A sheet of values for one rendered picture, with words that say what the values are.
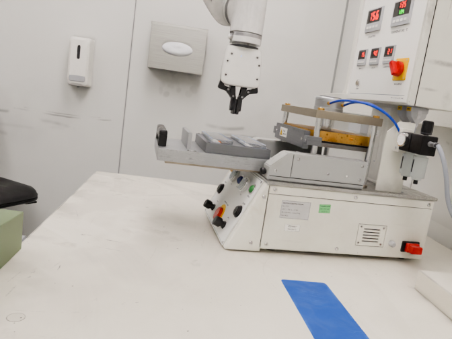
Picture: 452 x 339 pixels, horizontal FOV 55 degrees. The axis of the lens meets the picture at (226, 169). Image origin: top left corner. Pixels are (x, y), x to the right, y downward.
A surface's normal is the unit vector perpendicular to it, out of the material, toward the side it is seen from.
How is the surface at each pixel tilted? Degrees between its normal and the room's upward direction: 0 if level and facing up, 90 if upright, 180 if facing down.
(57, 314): 0
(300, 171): 90
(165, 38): 90
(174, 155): 90
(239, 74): 88
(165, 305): 0
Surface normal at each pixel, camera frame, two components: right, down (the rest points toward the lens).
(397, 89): -0.97, -0.11
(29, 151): 0.10, 0.18
